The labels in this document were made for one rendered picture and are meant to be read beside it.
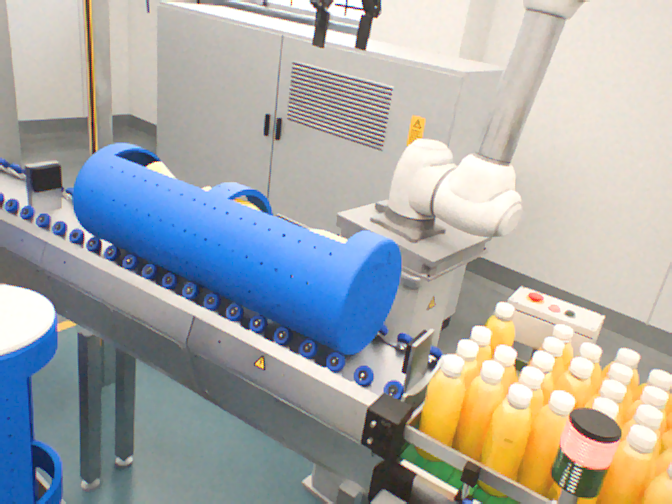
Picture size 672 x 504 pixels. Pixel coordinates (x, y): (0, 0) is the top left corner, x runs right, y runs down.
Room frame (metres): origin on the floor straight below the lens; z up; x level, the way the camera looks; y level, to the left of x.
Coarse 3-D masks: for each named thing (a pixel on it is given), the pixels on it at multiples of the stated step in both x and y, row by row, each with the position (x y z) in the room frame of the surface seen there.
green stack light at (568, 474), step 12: (564, 456) 0.67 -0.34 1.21; (552, 468) 0.68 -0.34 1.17; (564, 468) 0.66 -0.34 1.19; (576, 468) 0.65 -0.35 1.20; (588, 468) 0.65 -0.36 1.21; (600, 468) 0.65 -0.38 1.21; (564, 480) 0.66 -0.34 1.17; (576, 480) 0.65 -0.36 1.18; (588, 480) 0.65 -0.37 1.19; (600, 480) 0.65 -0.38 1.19; (576, 492) 0.65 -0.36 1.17; (588, 492) 0.65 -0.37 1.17
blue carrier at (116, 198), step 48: (96, 192) 1.53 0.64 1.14; (144, 192) 1.47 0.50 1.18; (192, 192) 1.44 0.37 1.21; (240, 192) 1.45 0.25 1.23; (144, 240) 1.42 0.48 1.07; (192, 240) 1.35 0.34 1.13; (240, 240) 1.30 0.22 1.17; (288, 240) 1.26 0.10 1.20; (336, 240) 1.24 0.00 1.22; (384, 240) 1.27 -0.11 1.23; (240, 288) 1.27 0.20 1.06; (288, 288) 1.20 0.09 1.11; (336, 288) 1.15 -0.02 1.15; (384, 288) 1.30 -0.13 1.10; (336, 336) 1.14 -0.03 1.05
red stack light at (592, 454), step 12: (564, 432) 0.68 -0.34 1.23; (576, 432) 0.66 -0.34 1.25; (564, 444) 0.67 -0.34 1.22; (576, 444) 0.66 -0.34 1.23; (588, 444) 0.65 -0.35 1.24; (600, 444) 0.65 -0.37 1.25; (612, 444) 0.65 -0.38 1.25; (576, 456) 0.66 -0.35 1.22; (588, 456) 0.65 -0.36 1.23; (600, 456) 0.65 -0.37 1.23; (612, 456) 0.66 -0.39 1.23
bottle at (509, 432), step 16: (496, 416) 0.93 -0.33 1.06; (512, 416) 0.91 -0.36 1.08; (528, 416) 0.92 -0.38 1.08; (496, 432) 0.92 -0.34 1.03; (512, 432) 0.90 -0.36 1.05; (528, 432) 0.91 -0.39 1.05; (496, 448) 0.91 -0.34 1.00; (512, 448) 0.90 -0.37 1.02; (496, 464) 0.91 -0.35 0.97; (512, 464) 0.90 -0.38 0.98
